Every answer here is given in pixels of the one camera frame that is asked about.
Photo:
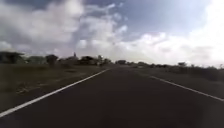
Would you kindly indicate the row of trees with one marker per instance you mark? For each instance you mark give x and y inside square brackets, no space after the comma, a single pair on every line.
[51,59]
[181,64]

